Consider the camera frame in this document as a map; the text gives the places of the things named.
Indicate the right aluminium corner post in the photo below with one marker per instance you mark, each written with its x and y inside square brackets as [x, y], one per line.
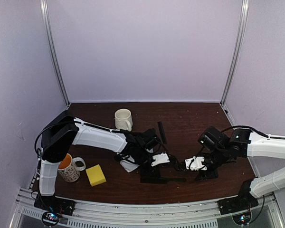
[239, 40]

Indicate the aluminium corner post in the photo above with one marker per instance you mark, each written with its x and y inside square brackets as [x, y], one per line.
[53, 54]
[239, 40]

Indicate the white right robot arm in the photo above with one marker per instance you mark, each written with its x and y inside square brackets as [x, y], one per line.
[266, 153]

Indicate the yellow sponge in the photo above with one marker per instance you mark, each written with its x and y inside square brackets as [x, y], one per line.
[95, 175]

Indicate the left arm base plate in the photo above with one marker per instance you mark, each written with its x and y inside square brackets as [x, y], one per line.
[57, 205]

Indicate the black handled comb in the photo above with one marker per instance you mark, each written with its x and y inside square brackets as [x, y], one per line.
[161, 180]

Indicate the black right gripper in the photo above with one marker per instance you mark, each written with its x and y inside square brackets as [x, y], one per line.
[202, 175]

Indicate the cream ceramic mug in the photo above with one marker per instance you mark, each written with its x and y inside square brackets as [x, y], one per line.
[123, 119]

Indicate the left aluminium corner post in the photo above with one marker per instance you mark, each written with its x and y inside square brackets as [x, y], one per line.
[53, 54]

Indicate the patterned mug orange inside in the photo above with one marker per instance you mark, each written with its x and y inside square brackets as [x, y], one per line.
[70, 168]

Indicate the white paper bag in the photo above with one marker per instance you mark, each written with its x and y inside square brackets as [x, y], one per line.
[128, 166]

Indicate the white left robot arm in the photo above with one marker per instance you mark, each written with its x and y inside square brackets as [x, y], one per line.
[65, 130]

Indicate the black straight comb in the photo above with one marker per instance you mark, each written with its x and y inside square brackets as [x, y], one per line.
[162, 132]

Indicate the aluminium front rail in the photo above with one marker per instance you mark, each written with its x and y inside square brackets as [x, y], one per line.
[200, 214]

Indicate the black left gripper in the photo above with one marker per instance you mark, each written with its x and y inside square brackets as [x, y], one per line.
[153, 172]

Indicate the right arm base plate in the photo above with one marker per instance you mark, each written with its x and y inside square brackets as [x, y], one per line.
[236, 204]

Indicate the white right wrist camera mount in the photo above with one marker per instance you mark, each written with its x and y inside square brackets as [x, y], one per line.
[195, 163]

